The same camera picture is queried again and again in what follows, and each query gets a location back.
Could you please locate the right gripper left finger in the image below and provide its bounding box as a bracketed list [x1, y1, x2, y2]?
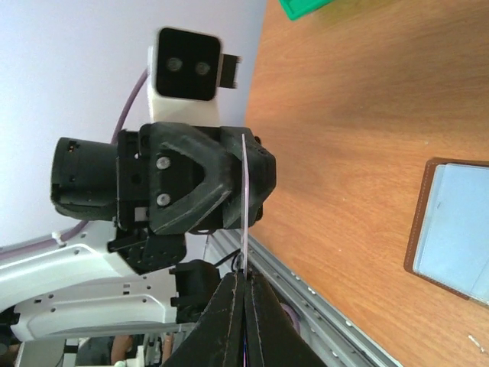
[164, 272, 245, 367]

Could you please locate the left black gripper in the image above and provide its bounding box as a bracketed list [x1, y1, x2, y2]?
[108, 122, 233, 274]

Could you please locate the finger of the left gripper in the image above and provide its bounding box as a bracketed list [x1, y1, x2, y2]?
[220, 127, 277, 229]

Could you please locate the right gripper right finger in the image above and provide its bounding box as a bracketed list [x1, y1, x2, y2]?
[244, 273, 325, 367]

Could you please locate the brown leather card holder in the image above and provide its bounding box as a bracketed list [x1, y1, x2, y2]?
[403, 158, 488, 307]

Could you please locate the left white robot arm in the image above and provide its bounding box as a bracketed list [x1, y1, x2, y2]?
[1, 122, 277, 352]

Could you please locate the green two-compartment bin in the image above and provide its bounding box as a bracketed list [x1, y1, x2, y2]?
[279, 0, 333, 21]

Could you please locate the aluminium rail frame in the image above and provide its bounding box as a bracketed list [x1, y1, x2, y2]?
[206, 229, 406, 367]

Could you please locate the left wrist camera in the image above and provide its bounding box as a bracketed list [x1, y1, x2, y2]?
[147, 27, 241, 127]

